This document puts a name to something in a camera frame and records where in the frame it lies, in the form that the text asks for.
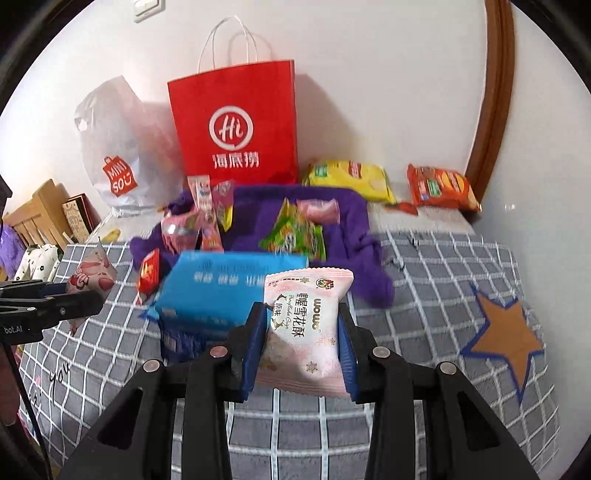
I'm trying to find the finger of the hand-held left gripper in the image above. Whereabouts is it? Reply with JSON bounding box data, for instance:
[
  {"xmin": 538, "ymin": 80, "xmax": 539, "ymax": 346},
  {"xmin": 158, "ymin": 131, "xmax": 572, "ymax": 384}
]
[
  {"xmin": 0, "ymin": 291, "xmax": 105, "ymax": 331},
  {"xmin": 0, "ymin": 279, "xmax": 68, "ymax": 301}
]

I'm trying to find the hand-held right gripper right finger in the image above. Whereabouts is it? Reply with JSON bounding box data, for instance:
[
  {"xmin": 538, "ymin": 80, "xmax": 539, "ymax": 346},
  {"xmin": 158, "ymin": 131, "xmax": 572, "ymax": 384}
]
[{"xmin": 336, "ymin": 307, "xmax": 541, "ymax": 480}]

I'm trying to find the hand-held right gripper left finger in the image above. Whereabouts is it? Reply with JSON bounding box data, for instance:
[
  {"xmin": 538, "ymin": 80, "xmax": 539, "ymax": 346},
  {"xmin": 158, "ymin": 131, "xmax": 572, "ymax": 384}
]
[{"xmin": 58, "ymin": 302, "xmax": 274, "ymax": 480}]

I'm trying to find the triangular pink red packet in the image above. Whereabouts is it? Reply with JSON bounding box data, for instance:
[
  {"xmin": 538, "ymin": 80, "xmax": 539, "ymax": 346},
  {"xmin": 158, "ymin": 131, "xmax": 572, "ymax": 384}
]
[{"xmin": 65, "ymin": 242, "xmax": 119, "ymax": 339}]

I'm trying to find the pink white snowflake packet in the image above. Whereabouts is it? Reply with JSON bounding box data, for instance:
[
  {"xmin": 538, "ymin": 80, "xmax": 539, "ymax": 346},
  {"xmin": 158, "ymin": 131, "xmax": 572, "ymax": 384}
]
[{"xmin": 255, "ymin": 268, "xmax": 355, "ymax": 399}]

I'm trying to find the pink yellow-edged snack packet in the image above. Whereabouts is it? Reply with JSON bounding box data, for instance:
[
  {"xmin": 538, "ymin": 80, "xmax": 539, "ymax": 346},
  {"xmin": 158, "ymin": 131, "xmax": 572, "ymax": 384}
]
[{"xmin": 212, "ymin": 180, "xmax": 236, "ymax": 232}]

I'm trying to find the white floral cloth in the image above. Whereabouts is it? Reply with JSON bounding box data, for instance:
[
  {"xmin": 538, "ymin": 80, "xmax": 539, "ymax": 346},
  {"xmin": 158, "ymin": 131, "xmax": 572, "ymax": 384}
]
[{"xmin": 14, "ymin": 244, "xmax": 61, "ymax": 282}]

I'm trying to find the purple cloth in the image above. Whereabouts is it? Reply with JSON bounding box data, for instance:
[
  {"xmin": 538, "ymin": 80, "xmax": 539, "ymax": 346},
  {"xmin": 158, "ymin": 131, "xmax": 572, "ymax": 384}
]
[{"xmin": 0, "ymin": 222, "xmax": 27, "ymax": 280}]

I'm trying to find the blue tissue packet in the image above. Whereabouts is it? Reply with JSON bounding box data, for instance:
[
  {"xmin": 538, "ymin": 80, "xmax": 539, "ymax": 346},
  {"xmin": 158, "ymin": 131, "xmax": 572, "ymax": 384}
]
[{"xmin": 141, "ymin": 250, "xmax": 309, "ymax": 343}]

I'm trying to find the wooden headboard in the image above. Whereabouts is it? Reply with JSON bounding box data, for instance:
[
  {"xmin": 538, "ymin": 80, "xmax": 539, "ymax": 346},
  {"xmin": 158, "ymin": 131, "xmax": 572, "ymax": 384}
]
[{"xmin": 4, "ymin": 179, "xmax": 71, "ymax": 253}]

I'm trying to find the dark purple packet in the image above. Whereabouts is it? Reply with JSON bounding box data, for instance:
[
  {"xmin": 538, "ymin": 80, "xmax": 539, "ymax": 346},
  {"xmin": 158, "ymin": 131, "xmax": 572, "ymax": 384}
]
[{"xmin": 159, "ymin": 322, "xmax": 223, "ymax": 366}]

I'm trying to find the brown patterned box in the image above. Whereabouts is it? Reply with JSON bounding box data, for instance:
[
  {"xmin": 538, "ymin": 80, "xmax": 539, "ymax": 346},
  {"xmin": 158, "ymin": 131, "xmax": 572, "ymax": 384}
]
[{"xmin": 62, "ymin": 194, "xmax": 100, "ymax": 244}]

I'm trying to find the small red packet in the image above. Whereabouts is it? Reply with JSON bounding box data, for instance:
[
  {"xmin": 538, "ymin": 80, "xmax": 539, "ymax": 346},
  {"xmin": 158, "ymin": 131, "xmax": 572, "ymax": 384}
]
[{"xmin": 136, "ymin": 248, "xmax": 161, "ymax": 296}]

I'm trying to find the grey grid blanket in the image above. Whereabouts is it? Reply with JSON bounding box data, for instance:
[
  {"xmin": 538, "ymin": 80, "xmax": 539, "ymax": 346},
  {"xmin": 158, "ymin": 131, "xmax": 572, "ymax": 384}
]
[{"xmin": 18, "ymin": 198, "xmax": 560, "ymax": 480}]

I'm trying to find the green snack packet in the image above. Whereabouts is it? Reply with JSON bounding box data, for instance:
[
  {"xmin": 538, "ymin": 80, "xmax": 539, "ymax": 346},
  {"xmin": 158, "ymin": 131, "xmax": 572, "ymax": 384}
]
[{"xmin": 259, "ymin": 198, "xmax": 327, "ymax": 262}]

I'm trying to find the purple towel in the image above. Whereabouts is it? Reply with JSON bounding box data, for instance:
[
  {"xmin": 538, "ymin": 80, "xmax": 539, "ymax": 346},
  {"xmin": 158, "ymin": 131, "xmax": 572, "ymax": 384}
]
[{"xmin": 129, "ymin": 184, "xmax": 396, "ymax": 309}]

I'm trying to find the silver pink snack packet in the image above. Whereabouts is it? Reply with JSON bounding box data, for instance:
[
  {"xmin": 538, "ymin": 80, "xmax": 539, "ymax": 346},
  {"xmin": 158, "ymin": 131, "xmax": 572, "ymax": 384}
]
[{"xmin": 161, "ymin": 210, "xmax": 204, "ymax": 255}]

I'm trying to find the tall pink orange packet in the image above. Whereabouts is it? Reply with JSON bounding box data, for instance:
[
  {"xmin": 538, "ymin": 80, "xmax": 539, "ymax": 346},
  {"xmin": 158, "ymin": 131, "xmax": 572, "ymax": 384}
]
[{"xmin": 187, "ymin": 175, "xmax": 225, "ymax": 253}]

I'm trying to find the pale pink snack packet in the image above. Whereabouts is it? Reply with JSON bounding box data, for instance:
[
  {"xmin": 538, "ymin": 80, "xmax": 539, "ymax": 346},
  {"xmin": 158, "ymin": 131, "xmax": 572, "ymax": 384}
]
[{"xmin": 295, "ymin": 198, "xmax": 341, "ymax": 226}]

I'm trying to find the white plastic bag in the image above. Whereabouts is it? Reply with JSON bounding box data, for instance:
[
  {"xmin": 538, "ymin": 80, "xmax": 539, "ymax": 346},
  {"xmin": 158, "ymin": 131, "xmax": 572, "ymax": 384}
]
[{"xmin": 74, "ymin": 76, "xmax": 186, "ymax": 219}]

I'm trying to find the yellow chip bag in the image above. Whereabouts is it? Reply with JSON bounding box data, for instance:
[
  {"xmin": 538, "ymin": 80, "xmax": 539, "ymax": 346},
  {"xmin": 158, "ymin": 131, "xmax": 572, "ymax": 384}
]
[{"xmin": 302, "ymin": 159, "xmax": 398, "ymax": 205}]

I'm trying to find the orange red chip bag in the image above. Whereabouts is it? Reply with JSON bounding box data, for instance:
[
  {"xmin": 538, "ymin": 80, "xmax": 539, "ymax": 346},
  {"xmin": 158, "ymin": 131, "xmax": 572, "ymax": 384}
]
[{"xmin": 407, "ymin": 164, "xmax": 482, "ymax": 213}]

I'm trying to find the red paper bag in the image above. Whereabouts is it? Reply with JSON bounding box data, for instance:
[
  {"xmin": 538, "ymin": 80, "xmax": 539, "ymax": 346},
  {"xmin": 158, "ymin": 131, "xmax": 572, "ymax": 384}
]
[{"xmin": 167, "ymin": 16, "xmax": 300, "ymax": 186}]

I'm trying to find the black cable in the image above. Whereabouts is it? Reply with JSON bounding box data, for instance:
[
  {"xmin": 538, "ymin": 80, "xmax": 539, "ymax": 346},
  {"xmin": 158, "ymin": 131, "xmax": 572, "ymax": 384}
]
[{"xmin": 7, "ymin": 344, "xmax": 52, "ymax": 480}]

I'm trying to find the brown wooden door frame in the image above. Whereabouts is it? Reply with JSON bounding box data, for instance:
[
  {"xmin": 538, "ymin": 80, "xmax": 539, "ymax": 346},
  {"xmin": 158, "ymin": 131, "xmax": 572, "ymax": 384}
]
[{"xmin": 464, "ymin": 0, "xmax": 516, "ymax": 205}]

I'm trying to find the white wall switch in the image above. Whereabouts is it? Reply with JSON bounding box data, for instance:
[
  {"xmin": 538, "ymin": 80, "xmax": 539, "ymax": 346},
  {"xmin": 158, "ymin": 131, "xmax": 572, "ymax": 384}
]
[{"xmin": 133, "ymin": 0, "xmax": 165, "ymax": 22}]

